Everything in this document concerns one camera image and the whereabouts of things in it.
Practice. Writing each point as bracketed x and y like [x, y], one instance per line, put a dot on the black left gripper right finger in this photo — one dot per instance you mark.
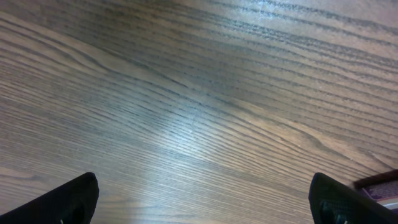
[332, 202]

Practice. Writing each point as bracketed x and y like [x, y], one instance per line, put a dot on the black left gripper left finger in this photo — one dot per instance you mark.
[73, 202]

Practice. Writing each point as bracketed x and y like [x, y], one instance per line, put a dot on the purple sanitary pad pack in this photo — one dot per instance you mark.
[381, 188]

